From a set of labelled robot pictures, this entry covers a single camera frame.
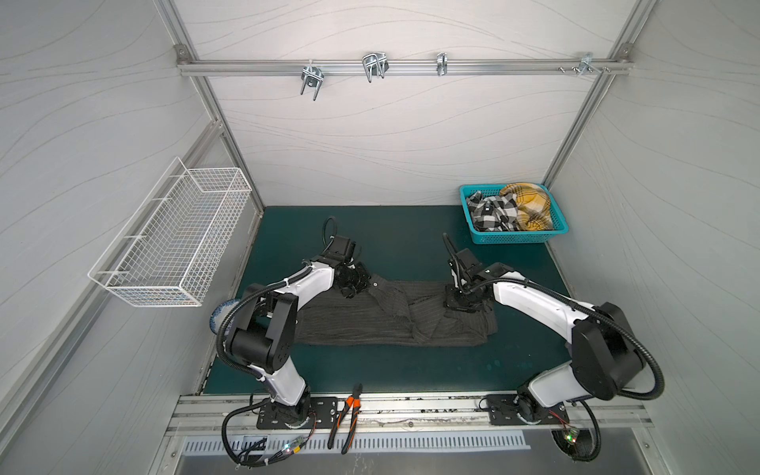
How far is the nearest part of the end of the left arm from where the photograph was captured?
0.70 m

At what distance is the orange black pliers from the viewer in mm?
698

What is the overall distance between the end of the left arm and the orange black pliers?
0.84 feet
